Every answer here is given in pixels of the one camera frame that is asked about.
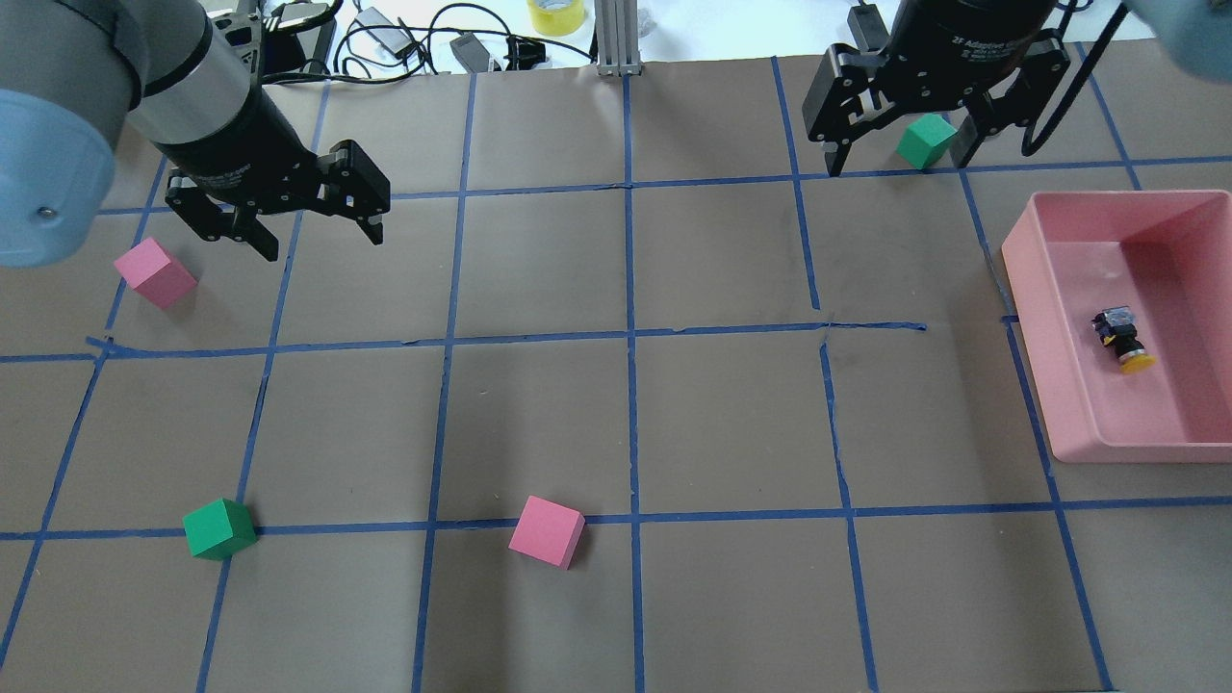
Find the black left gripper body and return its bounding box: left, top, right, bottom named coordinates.
left=159, top=85, right=359, bottom=219

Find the green cube far right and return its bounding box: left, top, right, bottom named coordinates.
left=896, top=113, right=958, bottom=170

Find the aluminium frame post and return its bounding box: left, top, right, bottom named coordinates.
left=593, top=0, right=643, bottom=76

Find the pink cube front centre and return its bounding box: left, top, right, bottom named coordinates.
left=508, top=494, right=586, bottom=570

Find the pink plastic bin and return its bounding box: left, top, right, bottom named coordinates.
left=1002, top=190, right=1231, bottom=464

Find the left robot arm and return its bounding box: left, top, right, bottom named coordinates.
left=1, top=1, right=391, bottom=268

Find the black power adapter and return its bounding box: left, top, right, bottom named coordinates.
left=448, top=32, right=498, bottom=73

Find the black cable bundle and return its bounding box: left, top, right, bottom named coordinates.
left=260, top=0, right=598, bottom=86

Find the yellow tape roll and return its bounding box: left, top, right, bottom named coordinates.
left=526, top=0, right=586, bottom=37

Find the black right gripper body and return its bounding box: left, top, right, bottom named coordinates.
left=861, top=1, right=1060, bottom=115

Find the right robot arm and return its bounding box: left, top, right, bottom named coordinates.
left=802, top=1, right=1231, bottom=176

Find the green cube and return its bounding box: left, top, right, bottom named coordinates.
left=182, top=499, right=257, bottom=561
left=896, top=113, right=958, bottom=170

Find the pink cube near left arm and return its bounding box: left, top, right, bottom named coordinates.
left=112, top=238, right=198, bottom=310

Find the green cube front left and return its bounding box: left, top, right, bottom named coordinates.
left=182, top=499, right=257, bottom=561

